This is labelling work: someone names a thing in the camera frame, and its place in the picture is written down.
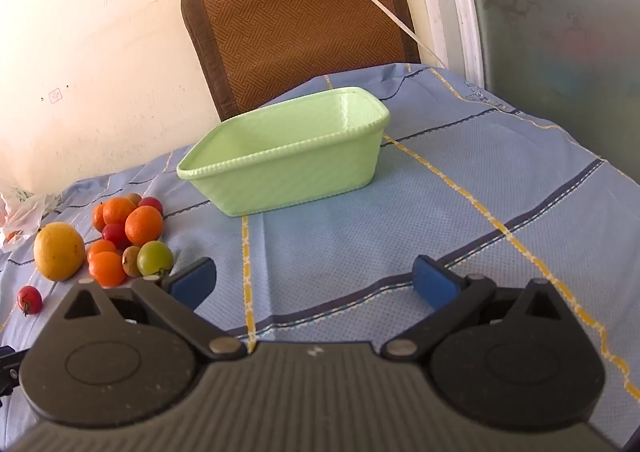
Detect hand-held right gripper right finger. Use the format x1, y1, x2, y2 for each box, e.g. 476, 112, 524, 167
381, 255, 571, 363

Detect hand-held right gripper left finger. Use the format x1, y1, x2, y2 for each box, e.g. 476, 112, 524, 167
60, 257, 248, 362

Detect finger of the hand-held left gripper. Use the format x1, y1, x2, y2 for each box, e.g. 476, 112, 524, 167
0, 345, 27, 395

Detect large yellow citrus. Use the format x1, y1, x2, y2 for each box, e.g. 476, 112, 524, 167
33, 222, 86, 282

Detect green plastic basket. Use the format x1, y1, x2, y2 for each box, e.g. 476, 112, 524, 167
176, 86, 392, 218

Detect blue checked tablecloth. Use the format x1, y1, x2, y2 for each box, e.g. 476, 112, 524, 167
0, 61, 640, 443

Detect clear plastic bag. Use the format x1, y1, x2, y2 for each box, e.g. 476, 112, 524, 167
0, 185, 48, 249

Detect frosted glass pane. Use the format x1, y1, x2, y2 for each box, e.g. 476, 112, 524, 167
465, 0, 640, 173

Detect brown woven seat mat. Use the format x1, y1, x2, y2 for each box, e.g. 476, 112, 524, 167
180, 0, 422, 122

